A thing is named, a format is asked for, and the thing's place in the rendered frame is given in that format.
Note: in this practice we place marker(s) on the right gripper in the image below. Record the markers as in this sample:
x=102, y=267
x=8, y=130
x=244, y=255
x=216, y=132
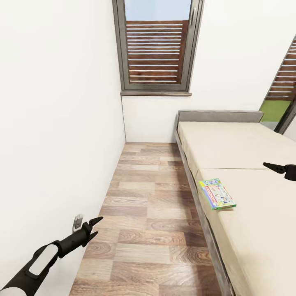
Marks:
x=289, y=169

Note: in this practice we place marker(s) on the bed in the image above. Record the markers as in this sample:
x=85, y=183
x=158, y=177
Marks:
x=252, y=246

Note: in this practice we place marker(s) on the fixed window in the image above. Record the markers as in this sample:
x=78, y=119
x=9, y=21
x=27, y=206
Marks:
x=156, y=42

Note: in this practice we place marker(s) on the door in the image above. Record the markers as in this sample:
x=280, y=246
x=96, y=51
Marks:
x=279, y=105

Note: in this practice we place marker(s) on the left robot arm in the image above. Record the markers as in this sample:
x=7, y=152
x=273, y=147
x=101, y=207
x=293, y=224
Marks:
x=27, y=281

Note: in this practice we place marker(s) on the board game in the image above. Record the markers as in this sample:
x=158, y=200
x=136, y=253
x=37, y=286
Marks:
x=216, y=194

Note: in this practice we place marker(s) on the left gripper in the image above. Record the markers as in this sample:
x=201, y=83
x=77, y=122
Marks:
x=84, y=235

